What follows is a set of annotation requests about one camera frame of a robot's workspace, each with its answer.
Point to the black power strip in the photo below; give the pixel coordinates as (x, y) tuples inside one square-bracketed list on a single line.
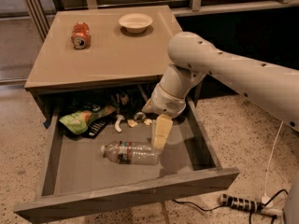
[(240, 204)]

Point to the cream bowl on counter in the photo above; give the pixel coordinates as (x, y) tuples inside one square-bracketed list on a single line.
[(135, 23)]

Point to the beige top cabinet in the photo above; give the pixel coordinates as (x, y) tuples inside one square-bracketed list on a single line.
[(113, 58)]

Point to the orange soda can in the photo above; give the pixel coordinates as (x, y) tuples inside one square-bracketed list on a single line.
[(81, 35)]

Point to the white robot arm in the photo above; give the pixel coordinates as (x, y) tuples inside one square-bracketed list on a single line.
[(274, 88)]

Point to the small yellow food piece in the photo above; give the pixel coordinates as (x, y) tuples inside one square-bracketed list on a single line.
[(132, 123)]

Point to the green chip bag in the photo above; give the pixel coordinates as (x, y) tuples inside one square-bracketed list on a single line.
[(78, 122)]

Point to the clear plastic water bottle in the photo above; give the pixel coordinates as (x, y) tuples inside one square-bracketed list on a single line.
[(125, 152)]

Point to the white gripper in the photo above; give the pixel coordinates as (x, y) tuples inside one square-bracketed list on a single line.
[(163, 103)]

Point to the small cream food piece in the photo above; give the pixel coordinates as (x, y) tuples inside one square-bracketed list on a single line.
[(148, 122)]

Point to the grey open drawer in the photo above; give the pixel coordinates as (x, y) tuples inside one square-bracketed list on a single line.
[(76, 180)]

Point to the black snack bag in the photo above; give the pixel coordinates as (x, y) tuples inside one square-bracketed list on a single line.
[(96, 127)]

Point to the dark round item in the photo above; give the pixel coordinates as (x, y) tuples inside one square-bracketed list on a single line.
[(139, 116)]

